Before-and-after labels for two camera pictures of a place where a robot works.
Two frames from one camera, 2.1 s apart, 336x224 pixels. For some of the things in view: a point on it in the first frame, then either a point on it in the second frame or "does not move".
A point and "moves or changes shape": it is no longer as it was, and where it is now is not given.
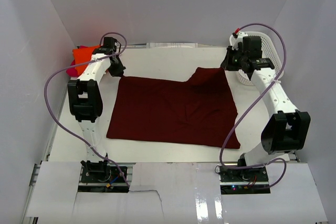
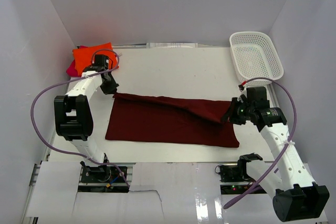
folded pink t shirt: (72, 71) does not move
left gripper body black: (117, 67) to (109, 87)
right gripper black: (229, 62) to (234, 111)
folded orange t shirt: (81, 55) does not move
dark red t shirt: (197, 112) moves or changes shape
